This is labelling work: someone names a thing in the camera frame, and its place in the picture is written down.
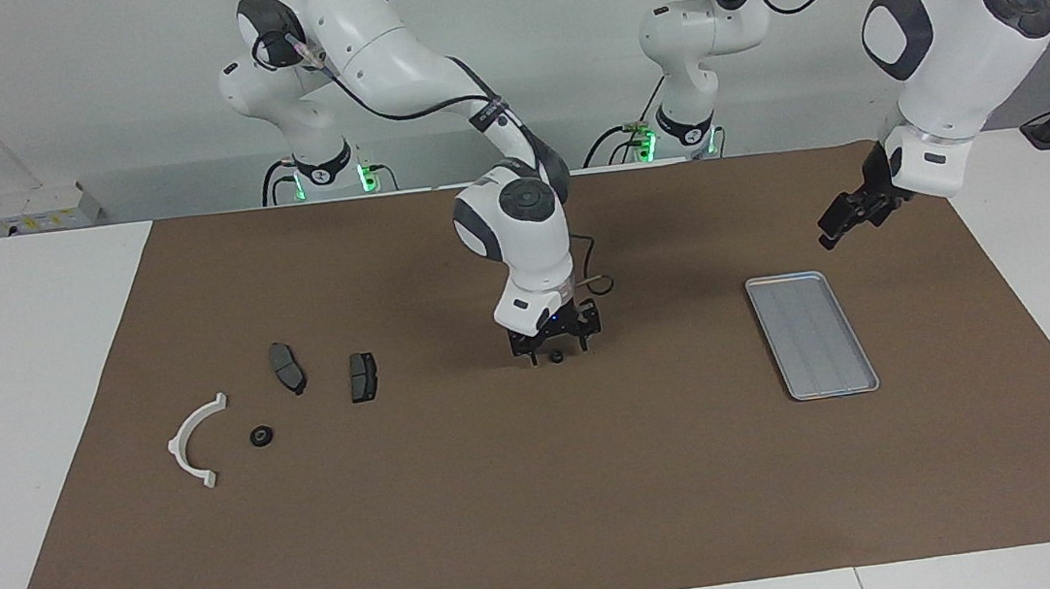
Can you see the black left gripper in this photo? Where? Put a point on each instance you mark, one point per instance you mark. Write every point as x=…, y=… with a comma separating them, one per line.
x=880, y=189

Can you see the silver metal tray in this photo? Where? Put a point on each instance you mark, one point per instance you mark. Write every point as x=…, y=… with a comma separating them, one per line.
x=818, y=342

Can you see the white curved plastic bracket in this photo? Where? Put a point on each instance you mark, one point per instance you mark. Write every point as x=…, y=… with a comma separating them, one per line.
x=180, y=450

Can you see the dark grey straight brake pad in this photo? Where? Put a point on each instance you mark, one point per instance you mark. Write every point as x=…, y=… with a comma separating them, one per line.
x=363, y=377

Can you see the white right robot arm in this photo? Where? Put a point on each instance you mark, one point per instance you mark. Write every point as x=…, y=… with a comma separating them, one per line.
x=529, y=236

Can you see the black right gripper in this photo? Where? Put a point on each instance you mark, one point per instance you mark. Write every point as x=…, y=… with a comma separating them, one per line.
x=553, y=324

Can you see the white wall socket box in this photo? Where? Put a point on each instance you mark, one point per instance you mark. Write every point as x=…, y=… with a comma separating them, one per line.
x=48, y=210

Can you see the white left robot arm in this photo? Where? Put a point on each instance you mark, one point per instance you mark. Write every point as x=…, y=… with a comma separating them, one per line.
x=957, y=44

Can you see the large black bearing gear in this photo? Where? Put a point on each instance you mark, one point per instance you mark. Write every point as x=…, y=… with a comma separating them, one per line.
x=262, y=436

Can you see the dark grey angled brake pad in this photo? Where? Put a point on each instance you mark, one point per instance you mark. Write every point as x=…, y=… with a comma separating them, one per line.
x=284, y=364

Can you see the brown table mat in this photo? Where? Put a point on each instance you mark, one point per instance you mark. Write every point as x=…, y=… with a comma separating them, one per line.
x=545, y=487

